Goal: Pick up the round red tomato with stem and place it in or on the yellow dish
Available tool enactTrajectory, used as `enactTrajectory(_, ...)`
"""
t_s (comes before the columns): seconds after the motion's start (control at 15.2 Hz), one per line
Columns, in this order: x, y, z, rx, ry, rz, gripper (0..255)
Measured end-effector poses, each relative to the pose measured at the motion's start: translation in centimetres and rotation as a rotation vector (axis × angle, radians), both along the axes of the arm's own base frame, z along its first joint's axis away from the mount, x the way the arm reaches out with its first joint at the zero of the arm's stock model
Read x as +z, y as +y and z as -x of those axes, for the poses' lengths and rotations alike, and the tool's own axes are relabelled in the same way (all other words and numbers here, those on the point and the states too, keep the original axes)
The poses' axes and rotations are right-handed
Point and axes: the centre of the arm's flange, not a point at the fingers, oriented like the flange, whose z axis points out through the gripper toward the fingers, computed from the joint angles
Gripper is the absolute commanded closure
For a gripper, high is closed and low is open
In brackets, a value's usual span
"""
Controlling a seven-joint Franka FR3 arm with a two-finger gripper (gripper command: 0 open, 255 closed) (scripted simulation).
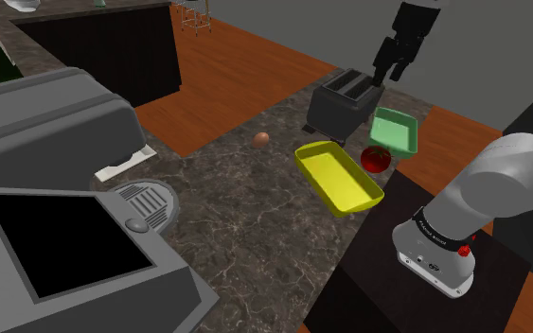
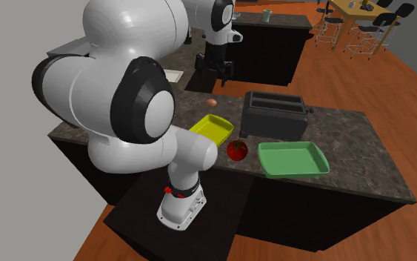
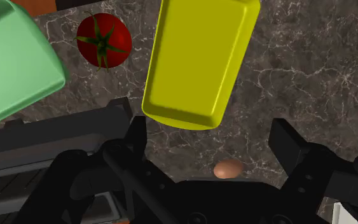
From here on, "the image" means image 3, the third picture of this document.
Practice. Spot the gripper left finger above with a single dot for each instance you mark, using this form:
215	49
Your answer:
126	173

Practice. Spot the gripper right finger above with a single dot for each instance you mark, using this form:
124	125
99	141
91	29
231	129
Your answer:
309	173

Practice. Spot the brown egg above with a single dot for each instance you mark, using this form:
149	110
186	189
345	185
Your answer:
227	169

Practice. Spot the black stove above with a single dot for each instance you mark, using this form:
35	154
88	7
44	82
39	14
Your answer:
42	139

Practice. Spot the yellow rectangular tray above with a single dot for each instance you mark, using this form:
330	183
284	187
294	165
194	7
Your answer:
194	62

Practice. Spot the red tomato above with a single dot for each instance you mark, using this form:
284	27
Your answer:
104	40

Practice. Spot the green rectangular tray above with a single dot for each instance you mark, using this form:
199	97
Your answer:
14	62

